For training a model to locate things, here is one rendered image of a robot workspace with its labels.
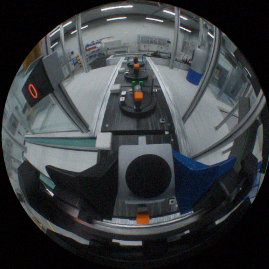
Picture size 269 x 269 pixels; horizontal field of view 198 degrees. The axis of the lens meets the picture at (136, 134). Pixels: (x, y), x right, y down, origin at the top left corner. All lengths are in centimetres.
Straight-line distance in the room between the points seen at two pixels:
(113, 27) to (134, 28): 211
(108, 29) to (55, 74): 1063
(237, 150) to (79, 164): 48
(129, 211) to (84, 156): 24
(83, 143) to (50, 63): 28
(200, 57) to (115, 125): 90
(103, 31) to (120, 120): 1064
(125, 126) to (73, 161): 25
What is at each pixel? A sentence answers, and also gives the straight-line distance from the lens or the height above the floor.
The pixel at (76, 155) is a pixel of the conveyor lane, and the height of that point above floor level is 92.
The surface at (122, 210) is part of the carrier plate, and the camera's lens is 26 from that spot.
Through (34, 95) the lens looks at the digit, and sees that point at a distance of 20.
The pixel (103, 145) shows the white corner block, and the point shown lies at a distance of 24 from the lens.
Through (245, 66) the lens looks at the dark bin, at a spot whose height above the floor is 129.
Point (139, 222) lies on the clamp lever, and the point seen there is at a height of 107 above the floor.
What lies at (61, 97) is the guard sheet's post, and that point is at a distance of 23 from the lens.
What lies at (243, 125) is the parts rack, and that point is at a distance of 21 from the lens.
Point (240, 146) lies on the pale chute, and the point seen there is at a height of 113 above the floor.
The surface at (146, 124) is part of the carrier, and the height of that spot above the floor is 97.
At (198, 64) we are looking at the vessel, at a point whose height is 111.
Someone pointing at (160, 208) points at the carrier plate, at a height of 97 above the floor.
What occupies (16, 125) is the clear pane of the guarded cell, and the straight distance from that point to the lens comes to 133.
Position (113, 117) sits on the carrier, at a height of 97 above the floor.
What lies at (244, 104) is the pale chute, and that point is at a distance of 25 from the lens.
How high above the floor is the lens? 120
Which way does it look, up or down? 63 degrees down
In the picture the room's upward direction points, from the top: straight up
